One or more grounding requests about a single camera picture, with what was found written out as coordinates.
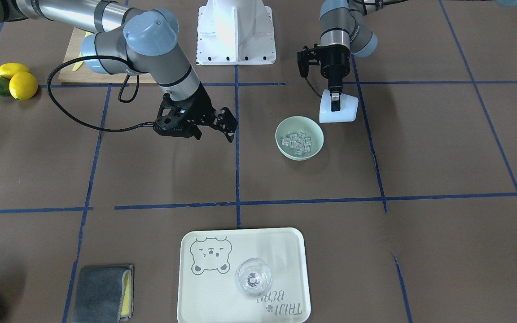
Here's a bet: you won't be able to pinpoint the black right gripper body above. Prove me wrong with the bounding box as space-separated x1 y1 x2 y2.
153 83 215 138

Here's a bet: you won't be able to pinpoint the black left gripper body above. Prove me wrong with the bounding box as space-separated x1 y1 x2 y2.
320 45 351 92

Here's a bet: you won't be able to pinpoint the light blue cup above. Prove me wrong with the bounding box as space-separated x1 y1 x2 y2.
319 89 359 123

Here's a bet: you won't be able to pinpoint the green bowl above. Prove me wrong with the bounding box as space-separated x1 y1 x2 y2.
275 116 324 161

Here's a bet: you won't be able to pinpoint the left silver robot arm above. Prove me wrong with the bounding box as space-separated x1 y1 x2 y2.
320 0 379 113

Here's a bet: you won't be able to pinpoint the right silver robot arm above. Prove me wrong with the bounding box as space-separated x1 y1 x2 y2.
0 0 238 142

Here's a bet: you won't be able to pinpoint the ice cubes in bowl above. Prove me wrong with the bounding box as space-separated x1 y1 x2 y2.
280 131 313 157

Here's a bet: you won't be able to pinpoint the wooden cutting board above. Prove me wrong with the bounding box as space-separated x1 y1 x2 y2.
58 27 158 84

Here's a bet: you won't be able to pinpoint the yellow plastic knife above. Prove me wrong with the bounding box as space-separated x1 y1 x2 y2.
72 31 94 72

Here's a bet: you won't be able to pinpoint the cream bear tray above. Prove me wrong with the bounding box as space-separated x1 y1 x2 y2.
176 227 311 323

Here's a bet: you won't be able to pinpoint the clear wine glass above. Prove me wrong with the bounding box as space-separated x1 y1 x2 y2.
235 258 273 298

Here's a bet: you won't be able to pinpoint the yellow lemon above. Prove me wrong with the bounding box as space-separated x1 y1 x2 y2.
9 71 39 100
0 62 30 80

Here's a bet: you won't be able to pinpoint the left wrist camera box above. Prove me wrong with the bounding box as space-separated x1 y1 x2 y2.
296 43 321 79

